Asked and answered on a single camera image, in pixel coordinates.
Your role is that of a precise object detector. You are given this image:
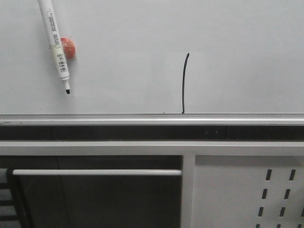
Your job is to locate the white whiteboard marker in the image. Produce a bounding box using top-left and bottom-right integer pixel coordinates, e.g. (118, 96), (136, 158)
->
(38, 0), (70, 95)

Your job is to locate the white perforated pegboard panel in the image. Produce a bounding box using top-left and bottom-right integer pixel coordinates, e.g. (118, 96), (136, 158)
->
(191, 156), (304, 228)

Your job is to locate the white metal stand frame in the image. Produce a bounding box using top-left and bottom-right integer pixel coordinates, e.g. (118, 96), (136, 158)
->
(0, 141), (304, 228)

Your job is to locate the whiteboard with aluminium frame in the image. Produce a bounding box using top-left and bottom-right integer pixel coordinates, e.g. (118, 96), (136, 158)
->
(0, 0), (304, 126)

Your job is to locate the white horizontal rod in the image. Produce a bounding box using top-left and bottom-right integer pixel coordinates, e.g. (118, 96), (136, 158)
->
(12, 169), (182, 176)

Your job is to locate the black chair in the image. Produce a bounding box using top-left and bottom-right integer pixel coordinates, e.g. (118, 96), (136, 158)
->
(0, 168), (31, 228)

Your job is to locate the red round magnet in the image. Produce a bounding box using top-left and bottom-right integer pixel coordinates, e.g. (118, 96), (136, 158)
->
(61, 38), (76, 60)

